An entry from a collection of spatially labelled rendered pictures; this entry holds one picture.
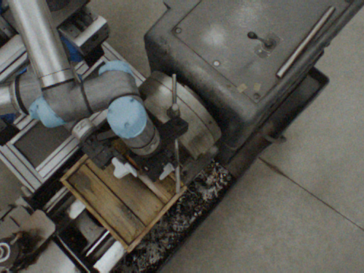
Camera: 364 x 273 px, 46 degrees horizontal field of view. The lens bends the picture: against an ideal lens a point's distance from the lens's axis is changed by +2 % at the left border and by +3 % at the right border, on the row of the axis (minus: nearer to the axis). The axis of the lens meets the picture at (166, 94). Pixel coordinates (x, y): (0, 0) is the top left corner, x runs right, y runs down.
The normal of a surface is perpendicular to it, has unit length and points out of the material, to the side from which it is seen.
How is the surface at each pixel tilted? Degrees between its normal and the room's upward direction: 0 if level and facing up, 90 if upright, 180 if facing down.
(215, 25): 0
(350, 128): 0
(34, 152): 0
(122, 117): 18
